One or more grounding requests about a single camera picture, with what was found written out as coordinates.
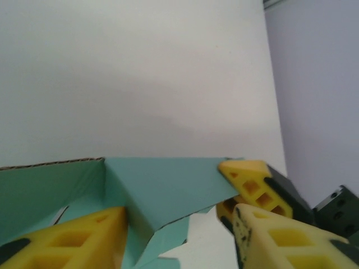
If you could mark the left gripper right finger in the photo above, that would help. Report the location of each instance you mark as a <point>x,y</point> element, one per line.
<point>286,246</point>

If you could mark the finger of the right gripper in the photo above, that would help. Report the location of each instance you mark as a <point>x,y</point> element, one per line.
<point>252,179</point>
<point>225,210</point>

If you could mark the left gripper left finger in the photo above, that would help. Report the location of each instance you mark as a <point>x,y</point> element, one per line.
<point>70,241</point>

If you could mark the teal paper box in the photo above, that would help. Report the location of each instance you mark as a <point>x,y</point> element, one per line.
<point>168,185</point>

